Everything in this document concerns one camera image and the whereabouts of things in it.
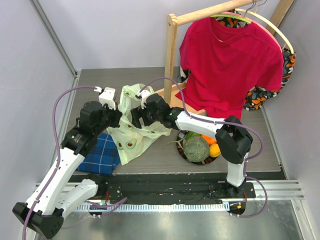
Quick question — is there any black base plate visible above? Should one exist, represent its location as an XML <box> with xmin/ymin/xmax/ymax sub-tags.
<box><xmin>77</xmin><ymin>172</ymin><xmax>256</xmax><ymax>205</ymax></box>

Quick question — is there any green avocado plastic bag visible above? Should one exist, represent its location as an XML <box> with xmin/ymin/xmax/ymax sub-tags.
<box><xmin>106</xmin><ymin>83</ymin><xmax>171</xmax><ymax>165</ymax></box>

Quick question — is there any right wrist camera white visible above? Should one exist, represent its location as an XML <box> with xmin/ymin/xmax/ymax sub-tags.
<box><xmin>135</xmin><ymin>89</ymin><xmax>151</xmax><ymax>109</ymax></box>

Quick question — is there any cream clothes hanger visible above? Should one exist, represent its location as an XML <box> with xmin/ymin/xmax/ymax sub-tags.
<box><xmin>234</xmin><ymin>8</ymin><xmax>294</xmax><ymax>53</ymax></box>

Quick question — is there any green clothes hanger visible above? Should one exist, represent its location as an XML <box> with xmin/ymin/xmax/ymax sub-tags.
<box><xmin>209</xmin><ymin>0</ymin><xmax>268</xmax><ymax>26</ymax></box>

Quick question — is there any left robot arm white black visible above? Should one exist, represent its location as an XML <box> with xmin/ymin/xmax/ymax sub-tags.
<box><xmin>12</xmin><ymin>101</ymin><xmax>122</xmax><ymax>240</ymax></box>

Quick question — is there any yellow lemon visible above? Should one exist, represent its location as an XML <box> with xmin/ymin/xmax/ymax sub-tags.
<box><xmin>209</xmin><ymin>143</ymin><xmax>221</xmax><ymax>158</ymax></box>

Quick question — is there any orange black patterned garment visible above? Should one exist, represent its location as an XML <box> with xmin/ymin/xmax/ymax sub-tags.
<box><xmin>176</xmin><ymin>9</ymin><xmax>297</xmax><ymax>112</ymax></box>

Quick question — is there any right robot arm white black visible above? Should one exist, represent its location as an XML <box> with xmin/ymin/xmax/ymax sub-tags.
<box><xmin>131</xmin><ymin>90</ymin><xmax>253</xmax><ymax>198</ymax></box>

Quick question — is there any orange fruit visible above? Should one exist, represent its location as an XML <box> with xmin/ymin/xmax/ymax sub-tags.
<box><xmin>201</xmin><ymin>134</ymin><xmax>217</xmax><ymax>146</ymax></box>

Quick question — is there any blue plaid cloth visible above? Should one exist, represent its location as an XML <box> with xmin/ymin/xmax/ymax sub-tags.
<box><xmin>76</xmin><ymin>133</ymin><xmax>120</xmax><ymax>176</ymax></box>

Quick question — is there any green cantaloupe melon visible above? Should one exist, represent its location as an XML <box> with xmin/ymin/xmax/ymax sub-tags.
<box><xmin>183</xmin><ymin>136</ymin><xmax>210</xmax><ymax>163</ymax></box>

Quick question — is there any wooden clothes rack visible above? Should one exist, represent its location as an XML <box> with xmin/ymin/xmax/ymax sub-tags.
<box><xmin>153</xmin><ymin>0</ymin><xmax>296</xmax><ymax>130</ymax></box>

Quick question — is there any black fruit plate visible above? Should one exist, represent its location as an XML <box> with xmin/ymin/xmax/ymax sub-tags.
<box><xmin>174</xmin><ymin>130</ymin><xmax>221</xmax><ymax>165</ymax></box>

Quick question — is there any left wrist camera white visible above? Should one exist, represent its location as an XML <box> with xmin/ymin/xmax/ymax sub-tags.
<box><xmin>94</xmin><ymin>86</ymin><xmax>116</xmax><ymax>110</ymax></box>

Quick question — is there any red t-shirt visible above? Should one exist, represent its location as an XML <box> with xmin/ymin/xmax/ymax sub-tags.
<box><xmin>175</xmin><ymin>16</ymin><xmax>285</xmax><ymax>130</ymax></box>

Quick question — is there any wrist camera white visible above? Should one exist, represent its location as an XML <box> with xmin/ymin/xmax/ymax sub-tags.
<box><xmin>135</xmin><ymin>89</ymin><xmax>151</xmax><ymax>109</ymax></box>
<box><xmin>94</xmin><ymin>86</ymin><xmax>116</xmax><ymax>110</ymax></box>

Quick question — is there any green mango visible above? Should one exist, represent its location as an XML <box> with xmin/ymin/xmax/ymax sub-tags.
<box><xmin>185</xmin><ymin>131</ymin><xmax>201</xmax><ymax>141</ymax></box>

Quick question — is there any white slotted cable duct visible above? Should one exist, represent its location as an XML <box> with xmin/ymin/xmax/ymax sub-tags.
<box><xmin>72</xmin><ymin>201</ymin><xmax>230</xmax><ymax>215</ymax></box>

